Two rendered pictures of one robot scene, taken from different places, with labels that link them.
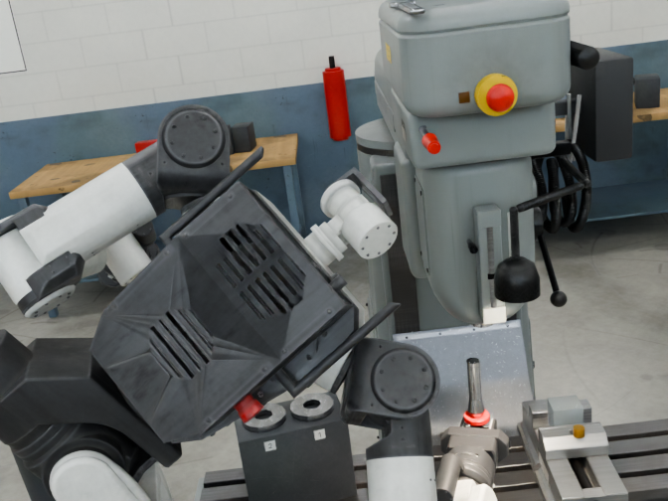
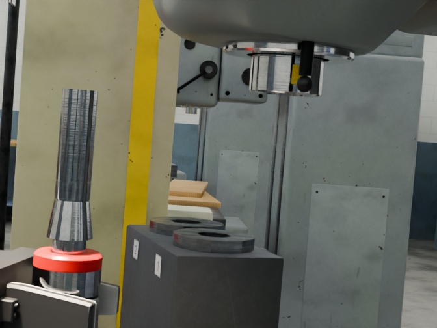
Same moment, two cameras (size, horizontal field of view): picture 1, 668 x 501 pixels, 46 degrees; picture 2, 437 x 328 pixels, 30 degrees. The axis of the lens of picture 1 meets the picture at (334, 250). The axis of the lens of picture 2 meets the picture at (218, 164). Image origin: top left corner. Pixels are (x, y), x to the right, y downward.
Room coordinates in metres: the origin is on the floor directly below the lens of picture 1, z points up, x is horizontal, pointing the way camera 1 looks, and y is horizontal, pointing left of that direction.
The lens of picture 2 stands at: (1.25, -0.79, 1.26)
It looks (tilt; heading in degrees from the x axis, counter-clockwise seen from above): 3 degrees down; 80
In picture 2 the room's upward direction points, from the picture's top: 4 degrees clockwise
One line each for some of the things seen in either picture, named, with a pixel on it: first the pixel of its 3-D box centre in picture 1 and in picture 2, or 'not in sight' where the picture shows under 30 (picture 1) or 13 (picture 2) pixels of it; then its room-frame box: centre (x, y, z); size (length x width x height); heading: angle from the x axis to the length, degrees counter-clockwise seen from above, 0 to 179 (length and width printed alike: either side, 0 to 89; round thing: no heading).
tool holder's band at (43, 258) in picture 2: (476, 417); (67, 258); (1.25, -0.22, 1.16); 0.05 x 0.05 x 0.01
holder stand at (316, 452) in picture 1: (294, 450); (192, 313); (1.39, 0.13, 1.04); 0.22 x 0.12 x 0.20; 100
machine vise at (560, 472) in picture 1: (570, 447); not in sight; (1.35, -0.43, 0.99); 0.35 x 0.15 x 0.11; 177
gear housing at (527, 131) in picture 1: (465, 115); not in sight; (1.42, -0.27, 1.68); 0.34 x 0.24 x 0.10; 179
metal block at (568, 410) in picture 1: (565, 415); not in sight; (1.38, -0.43, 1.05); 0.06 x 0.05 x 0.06; 87
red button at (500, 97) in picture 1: (499, 96); not in sight; (1.13, -0.26, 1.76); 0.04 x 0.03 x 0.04; 89
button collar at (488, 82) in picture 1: (495, 94); not in sight; (1.15, -0.26, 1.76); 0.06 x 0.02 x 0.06; 89
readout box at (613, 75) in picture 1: (600, 102); not in sight; (1.67, -0.61, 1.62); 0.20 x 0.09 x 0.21; 179
